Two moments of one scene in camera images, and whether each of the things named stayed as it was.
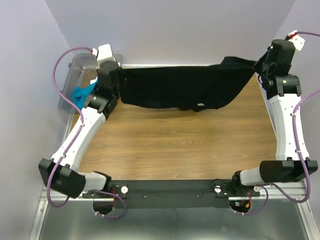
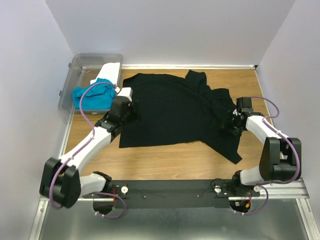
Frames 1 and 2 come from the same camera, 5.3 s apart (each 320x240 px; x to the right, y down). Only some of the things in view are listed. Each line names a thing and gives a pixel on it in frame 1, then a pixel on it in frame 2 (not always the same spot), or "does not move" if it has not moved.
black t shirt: (198, 88) -> (178, 109)
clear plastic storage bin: (81, 71) does not move
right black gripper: (257, 66) -> (225, 124)
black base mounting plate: (179, 193) does not move
